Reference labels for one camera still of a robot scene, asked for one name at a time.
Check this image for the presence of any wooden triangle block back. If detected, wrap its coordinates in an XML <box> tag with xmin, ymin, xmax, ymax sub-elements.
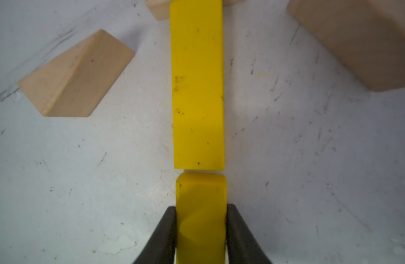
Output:
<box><xmin>287</xmin><ymin>1</ymin><xmax>405</xmax><ymax>92</ymax></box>

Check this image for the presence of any yellow rectangular block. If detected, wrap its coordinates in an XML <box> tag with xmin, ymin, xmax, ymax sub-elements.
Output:
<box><xmin>170</xmin><ymin>0</ymin><xmax>225</xmax><ymax>171</ymax></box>
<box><xmin>176</xmin><ymin>173</ymin><xmax>227</xmax><ymax>264</ymax></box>

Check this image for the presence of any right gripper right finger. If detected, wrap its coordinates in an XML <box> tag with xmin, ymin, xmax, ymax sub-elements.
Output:
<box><xmin>226</xmin><ymin>203</ymin><xmax>272</xmax><ymax>264</ymax></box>

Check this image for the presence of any wooden triangle block front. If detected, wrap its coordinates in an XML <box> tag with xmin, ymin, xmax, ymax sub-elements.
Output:
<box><xmin>17</xmin><ymin>29</ymin><xmax>135</xmax><ymax>117</ymax></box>

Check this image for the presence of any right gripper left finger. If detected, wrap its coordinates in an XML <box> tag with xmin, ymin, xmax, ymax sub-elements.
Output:
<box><xmin>134</xmin><ymin>206</ymin><xmax>177</xmax><ymax>264</ymax></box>

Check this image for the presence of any wooden rectangular block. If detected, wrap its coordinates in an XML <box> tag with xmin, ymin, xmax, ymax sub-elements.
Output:
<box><xmin>145</xmin><ymin>0</ymin><xmax>244</xmax><ymax>20</ymax></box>

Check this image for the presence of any wooden triangle block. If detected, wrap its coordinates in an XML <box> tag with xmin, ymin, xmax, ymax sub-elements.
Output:
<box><xmin>17</xmin><ymin>29</ymin><xmax>135</xmax><ymax>117</ymax></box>
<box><xmin>287</xmin><ymin>1</ymin><xmax>405</xmax><ymax>92</ymax></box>

